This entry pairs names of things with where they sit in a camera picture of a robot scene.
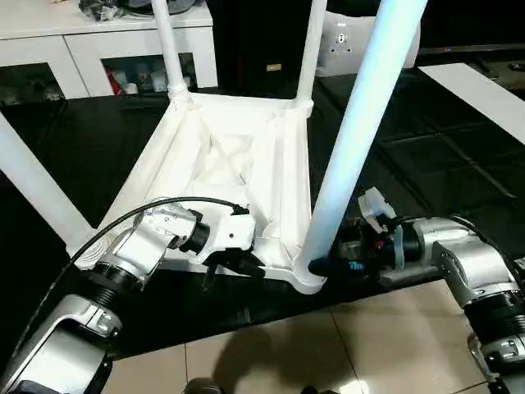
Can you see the bag of black parts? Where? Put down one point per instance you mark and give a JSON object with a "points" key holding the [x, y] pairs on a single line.
{"points": [[100, 10]]}

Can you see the white sideboard with glass doors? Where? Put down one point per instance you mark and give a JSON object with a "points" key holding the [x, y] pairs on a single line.
{"points": [[61, 41]]}

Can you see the black work mat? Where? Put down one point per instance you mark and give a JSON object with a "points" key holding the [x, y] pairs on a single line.
{"points": [[430, 164]]}

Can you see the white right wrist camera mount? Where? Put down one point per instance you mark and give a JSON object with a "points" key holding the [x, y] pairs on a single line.
{"points": [[375, 205]]}

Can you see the white flat panel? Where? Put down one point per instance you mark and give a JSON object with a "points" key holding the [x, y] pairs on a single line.
{"points": [[480, 94]]}

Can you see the black cabinet with gold label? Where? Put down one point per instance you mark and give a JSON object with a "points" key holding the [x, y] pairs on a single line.
{"points": [[254, 37]]}

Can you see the white plastic table leg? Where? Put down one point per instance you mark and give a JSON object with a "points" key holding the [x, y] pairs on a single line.
{"points": [[37, 180], [361, 123], [309, 53], [170, 49]]}

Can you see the white plastic table top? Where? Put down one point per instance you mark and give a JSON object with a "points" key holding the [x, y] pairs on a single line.
{"points": [[238, 172]]}

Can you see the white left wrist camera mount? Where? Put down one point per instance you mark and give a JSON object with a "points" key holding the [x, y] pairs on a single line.
{"points": [[231, 234]]}

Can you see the grey cushion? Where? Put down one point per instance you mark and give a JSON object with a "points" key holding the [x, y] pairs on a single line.
{"points": [[340, 61]]}

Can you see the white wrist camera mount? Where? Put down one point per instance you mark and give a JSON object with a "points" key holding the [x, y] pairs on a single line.
{"points": [[375, 205], [231, 234]]}

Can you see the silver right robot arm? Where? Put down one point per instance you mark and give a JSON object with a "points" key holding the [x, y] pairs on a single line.
{"points": [[471, 262]]}

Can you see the black bar with red light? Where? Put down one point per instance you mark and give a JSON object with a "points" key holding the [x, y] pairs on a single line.
{"points": [[471, 49]]}

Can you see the round grey appliance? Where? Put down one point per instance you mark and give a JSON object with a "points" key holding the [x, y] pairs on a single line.
{"points": [[184, 5]]}

